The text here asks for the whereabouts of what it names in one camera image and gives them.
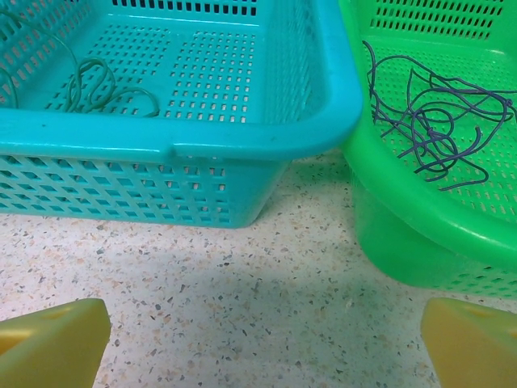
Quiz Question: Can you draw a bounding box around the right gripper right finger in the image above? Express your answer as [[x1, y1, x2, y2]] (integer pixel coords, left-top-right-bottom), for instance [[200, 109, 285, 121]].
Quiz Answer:
[[422, 297, 517, 388]]

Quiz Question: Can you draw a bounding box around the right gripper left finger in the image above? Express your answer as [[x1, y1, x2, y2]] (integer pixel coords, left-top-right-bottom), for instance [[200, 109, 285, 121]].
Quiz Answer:
[[0, 297, 112, 388]]

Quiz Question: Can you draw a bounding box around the thin blue cable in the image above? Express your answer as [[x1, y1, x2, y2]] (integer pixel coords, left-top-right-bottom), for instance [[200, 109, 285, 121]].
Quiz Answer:
[[407, 68, 484, 183]]

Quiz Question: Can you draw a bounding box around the thin green cable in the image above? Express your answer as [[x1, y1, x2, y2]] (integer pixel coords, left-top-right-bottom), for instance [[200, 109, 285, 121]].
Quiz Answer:
[[0, 7, 161, 119]]

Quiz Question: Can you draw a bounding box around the thin purple cable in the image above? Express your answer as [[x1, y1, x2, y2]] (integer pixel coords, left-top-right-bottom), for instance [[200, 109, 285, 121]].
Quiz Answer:
[[362, 40, 514, 192]]

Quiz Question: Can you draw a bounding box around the green plastic mesh basket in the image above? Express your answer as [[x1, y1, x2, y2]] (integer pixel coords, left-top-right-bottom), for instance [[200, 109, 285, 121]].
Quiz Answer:
[[337, 0, 517, 302]]

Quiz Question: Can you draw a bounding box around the teal plastic mesh basket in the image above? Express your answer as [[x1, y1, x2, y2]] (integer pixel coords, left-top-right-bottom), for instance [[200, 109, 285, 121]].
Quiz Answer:
[[0, 0, 363, 230]]

